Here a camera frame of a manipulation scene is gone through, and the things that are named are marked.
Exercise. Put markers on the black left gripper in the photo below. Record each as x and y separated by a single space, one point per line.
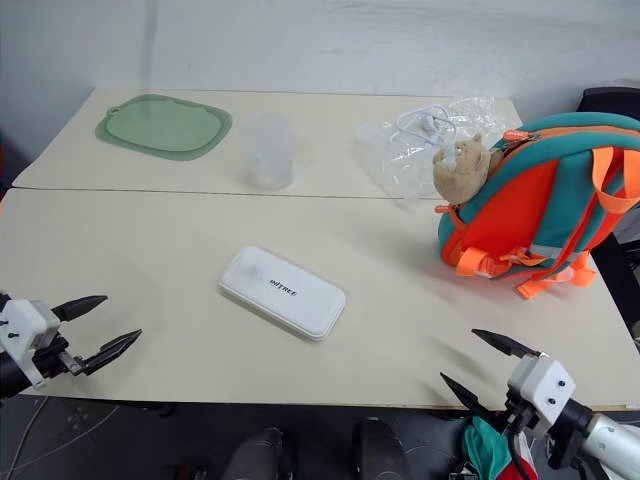
50 361

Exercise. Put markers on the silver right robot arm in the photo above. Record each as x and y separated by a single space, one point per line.
607 440

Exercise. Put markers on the tan plush bear toy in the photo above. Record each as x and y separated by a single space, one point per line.
462 172

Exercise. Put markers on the green and red cloth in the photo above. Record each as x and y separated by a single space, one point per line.
485 450

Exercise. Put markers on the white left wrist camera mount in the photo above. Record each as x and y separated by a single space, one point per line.
25 325

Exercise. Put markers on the green silicone mat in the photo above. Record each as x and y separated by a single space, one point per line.
162 127

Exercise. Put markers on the white rectangular case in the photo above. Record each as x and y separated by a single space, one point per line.
282 295

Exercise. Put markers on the clear plastic cup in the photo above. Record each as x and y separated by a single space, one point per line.
269 150

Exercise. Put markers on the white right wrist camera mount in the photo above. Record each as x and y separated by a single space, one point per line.
542 382

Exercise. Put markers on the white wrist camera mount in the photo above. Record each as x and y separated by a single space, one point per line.
542 382
25 325

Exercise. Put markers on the clear plastic bag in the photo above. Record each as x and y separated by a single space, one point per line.
400 160

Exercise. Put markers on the black chair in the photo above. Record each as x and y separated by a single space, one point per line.
607 102

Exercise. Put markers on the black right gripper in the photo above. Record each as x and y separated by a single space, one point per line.
520 420

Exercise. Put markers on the teal and orange backpack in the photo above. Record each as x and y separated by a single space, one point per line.
540 200

